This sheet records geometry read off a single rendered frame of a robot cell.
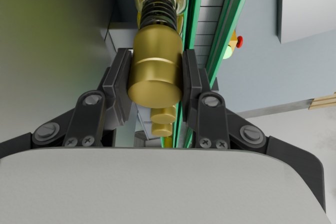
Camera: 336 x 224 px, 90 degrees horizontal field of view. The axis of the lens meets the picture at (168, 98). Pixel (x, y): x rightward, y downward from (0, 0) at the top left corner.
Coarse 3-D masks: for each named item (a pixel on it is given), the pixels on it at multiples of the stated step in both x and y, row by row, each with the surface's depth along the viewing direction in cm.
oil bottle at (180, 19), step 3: (138, 12) 20; (138, 15) 19; (180, 15) 19; (183, 15) 20; (138, 18) 19; (177, 18) 19; (180, 18) 19; (183, 18) 20; (138, 21) 19; (177, 21) 19; (180, 21) 19; (183, 21) 20; (138, 24) 19; (177, 24) 19; (180, 24) 19; (183, 24) 20; (138, 27) 19; (177, 27) 19; (180, 27) 19; (138, 30) 20; (177, 30) 19; (180, 30) 19; (180, 33) 20; (180, 36) 20
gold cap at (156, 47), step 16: (144, 32) 11; (160, 32) 10; (176, 32) 11; (144, 48) 10; (160, 48) 10; (176, 48) 11; (144, 64) 9; (160, 64) 9; (176, 64) 10; (128, 80) 10; (144, 80) 9; (160, 80) 9; (176, 80) 9; (144, 96) 10; (160, 96) 10; (176, 96) 10
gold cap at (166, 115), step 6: (156, 108) 21; (162, 108) 21; (168, 108) 21; (174, 108) 22; (150, 114) 22; (156, 114) 21; (162, 114) 20; (168, 114) 21; (174, 114) 21; (156, 120) 22; (162, 120) 22; (168, 120) 22; (174, 120) 22
